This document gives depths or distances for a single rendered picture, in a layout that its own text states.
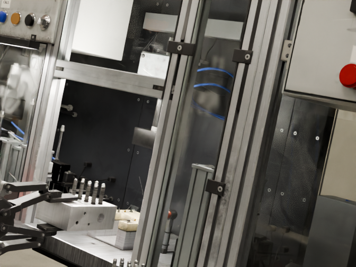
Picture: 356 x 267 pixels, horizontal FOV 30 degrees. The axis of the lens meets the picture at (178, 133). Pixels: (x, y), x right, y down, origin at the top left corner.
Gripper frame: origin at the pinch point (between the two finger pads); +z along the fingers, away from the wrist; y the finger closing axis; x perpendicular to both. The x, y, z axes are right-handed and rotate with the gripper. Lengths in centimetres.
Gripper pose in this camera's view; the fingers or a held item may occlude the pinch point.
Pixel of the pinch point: (59, 212)
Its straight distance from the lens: 131.9
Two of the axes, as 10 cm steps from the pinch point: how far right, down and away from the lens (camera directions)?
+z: 6.4, 0.1, 7.7
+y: 1.5, -9.8, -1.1
